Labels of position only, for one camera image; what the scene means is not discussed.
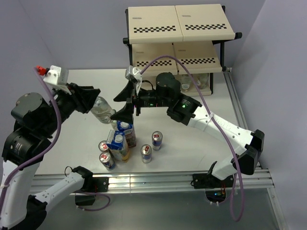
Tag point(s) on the blue carton maroon side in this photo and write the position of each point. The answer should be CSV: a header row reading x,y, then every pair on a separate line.
x,y
129,131

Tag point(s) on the clear bottle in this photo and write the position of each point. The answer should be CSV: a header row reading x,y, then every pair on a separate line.
x,y
186,83
102,110
202,80

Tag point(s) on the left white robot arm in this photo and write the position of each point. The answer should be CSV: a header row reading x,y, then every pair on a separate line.
x,y
35,123

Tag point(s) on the aluminium side rail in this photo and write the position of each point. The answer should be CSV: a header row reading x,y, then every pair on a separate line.
x,y
272,199

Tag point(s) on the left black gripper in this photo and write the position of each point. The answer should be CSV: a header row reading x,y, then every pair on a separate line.
x,y
83,96

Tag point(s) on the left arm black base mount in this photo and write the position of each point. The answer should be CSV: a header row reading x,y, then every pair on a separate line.
x,y
96,185

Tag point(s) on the beige three-tier shelf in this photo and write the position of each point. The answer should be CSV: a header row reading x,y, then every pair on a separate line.
x,y
194,34

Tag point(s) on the energy drink can right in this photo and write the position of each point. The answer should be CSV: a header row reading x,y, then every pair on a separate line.
x,y
157,139

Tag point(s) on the aluminium front rail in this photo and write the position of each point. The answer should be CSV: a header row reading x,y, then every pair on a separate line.
x,y
156,182

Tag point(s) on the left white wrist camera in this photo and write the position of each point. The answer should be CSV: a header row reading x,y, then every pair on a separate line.
x,y
55,76

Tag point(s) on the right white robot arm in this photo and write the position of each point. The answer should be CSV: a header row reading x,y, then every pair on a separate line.
x,y
246,145

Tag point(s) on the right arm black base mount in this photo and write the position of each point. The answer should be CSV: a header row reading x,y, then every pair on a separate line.
x,y
207,181

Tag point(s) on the energy drink can hidden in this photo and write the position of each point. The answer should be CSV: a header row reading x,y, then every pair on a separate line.
x,y
103,147

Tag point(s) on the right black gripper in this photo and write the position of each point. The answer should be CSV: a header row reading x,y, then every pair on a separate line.
x,y
126,113

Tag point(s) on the blue carton yellow side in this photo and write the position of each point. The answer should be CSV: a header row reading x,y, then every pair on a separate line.
x,y
117,143

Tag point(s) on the energy drink can front-left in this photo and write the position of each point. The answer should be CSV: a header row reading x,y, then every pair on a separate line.
x,y
107,160

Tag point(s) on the energy drink can centre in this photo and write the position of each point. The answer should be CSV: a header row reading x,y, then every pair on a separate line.
x,y
146,153

